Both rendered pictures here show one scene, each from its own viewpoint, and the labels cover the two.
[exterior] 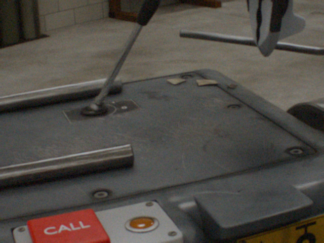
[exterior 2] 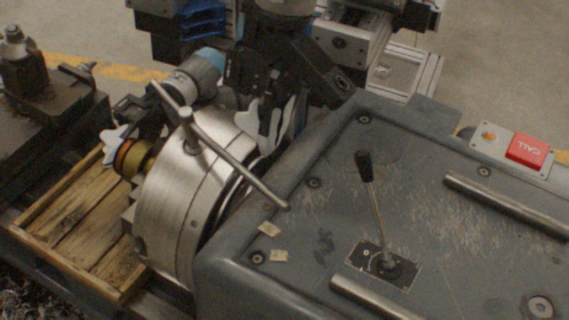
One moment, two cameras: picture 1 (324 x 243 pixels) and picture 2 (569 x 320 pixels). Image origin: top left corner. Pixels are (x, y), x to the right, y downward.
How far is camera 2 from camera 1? 1.38 m
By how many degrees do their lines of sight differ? 103
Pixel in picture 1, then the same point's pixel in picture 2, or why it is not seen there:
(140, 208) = (479, 146)
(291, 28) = not seen: hidden behind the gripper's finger
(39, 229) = (540, 156)
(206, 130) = not seen: hidden behind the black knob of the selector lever
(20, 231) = (543, 173)
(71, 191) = (495, 185)
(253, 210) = (440, 108)
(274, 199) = (424, 106)
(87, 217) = (514, 148)
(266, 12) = (288, 109)
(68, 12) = not seen: outside the picture
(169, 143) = (403, 181)
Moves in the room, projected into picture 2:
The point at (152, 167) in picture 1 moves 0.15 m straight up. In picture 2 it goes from (439, 169) to (461, 93)
